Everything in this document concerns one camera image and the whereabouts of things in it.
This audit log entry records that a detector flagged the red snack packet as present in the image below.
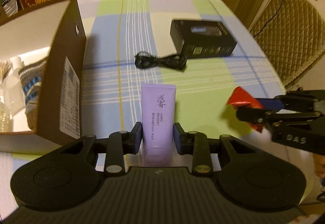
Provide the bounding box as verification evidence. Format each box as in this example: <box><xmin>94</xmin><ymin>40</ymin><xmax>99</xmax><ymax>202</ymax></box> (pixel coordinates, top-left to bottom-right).
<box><xmin>226</xmin><ymin>86</ymin><xmax>264</xmax><ymax>133</ymax></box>

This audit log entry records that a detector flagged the purple cream tube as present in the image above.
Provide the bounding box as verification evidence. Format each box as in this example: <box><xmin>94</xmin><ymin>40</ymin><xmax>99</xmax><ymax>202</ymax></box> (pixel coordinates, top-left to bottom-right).
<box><xmin>141</xmin><ymin>83</ymin><xmax>176</xmax><ymax>167</ymax></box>

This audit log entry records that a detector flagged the blue grey knitted sock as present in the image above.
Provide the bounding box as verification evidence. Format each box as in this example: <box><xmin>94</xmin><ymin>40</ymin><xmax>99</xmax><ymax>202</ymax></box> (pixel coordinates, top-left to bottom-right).
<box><xmin>19</xmin><ymin>57</ymin><xmax>48</xmax><ymax>131</ymax></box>

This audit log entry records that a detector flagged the white pill bottle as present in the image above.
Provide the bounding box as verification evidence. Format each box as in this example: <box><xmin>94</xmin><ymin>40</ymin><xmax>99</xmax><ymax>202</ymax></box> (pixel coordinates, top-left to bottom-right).
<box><xmin>10</xmin><ymin>56</ymin><xmax>23</xmax><ymax>75</ymax></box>

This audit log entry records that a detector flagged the cotton swab bag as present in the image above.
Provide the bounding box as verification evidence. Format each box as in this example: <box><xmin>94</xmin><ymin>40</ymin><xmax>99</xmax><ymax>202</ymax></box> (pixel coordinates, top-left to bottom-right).
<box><xmin>0</xmin><ymin>60</ymin><xmax>12</xmax><ymax>90</ymax></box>

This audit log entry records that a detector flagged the person's left hand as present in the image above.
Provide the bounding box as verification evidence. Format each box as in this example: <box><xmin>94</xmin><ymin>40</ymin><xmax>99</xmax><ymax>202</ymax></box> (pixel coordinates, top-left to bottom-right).
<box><xmin>313</xmin><ymin>154</ymin><xmax>325</xmax><ymax>178</ymax></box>

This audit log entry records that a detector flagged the quilted tan chair cushion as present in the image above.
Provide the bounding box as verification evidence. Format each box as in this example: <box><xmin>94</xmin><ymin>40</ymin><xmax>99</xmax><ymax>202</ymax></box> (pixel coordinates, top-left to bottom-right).
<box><xmin>249</xmin><ymin>0</ymin><xmax>324</xmax><ymax>87</ymax></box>

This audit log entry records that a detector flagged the black product box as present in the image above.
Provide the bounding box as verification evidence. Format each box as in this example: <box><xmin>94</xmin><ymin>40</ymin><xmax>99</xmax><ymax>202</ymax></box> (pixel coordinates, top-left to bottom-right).
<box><xmin>170</xmin><ymin>19</ymin><xmax>237</xmax><ymax>59</ymax></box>

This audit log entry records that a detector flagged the brown white storage box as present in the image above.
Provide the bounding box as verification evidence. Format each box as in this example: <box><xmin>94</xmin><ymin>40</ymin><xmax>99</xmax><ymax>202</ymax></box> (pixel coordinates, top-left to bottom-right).
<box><xmin>1</xmin><ymin>0</ymin><xmax>87</xmax><ymax>154</ymax></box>

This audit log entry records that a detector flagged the white bucket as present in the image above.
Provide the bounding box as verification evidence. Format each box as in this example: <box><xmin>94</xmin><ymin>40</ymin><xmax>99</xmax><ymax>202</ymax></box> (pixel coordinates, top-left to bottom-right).
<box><xmin>1</xmin><ymin>0</ymin><xmax>19</xmax><ymax>17</ymax></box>

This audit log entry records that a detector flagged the black coiled cable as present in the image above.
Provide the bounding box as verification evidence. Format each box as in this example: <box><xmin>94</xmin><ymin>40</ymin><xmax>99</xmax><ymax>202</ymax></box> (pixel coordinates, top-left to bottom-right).
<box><xmin>134</xmin><ymin>51</ymin><xmax>188</xmax><ymax>72</ymax></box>

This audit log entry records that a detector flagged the thin black wall cable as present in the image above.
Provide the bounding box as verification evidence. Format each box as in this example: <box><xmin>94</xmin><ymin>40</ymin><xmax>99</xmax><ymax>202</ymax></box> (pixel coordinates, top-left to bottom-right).
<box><xmin>252</xmin><ymin>0</ymin><xmax>300</xmax><ymax>38</ymax></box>

